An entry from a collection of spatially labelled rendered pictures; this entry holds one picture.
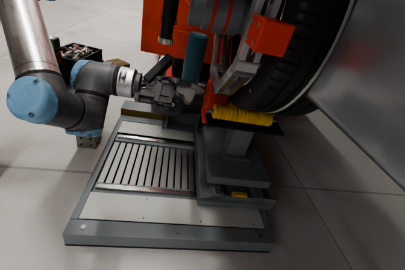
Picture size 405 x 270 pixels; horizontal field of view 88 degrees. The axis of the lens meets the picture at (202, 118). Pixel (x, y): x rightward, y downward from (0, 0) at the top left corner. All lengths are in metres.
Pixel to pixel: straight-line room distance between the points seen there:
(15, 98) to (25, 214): 0.70
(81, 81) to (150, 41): 0.70
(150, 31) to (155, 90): 0.68
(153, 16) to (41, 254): 1.14
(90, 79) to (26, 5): 0.21
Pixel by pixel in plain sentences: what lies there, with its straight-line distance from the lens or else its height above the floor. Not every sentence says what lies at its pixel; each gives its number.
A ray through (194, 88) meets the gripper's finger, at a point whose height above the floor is 0.65.
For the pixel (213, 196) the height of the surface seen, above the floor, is 0.16.
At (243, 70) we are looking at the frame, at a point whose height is 0.74.
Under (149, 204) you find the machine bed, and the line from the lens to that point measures 1.01.
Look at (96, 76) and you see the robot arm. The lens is 0.66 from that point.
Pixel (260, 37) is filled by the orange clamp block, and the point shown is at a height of 0.85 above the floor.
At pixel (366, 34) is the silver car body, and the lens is 0.48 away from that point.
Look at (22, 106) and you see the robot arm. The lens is 0.55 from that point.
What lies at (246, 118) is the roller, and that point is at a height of 0.52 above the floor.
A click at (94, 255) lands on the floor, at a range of 1.01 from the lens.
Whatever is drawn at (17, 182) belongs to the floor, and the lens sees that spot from 1.30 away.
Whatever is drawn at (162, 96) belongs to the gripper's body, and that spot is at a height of 0.62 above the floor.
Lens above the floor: 0.92
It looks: 32 degrees down
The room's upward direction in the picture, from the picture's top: 14 degrees clockwise
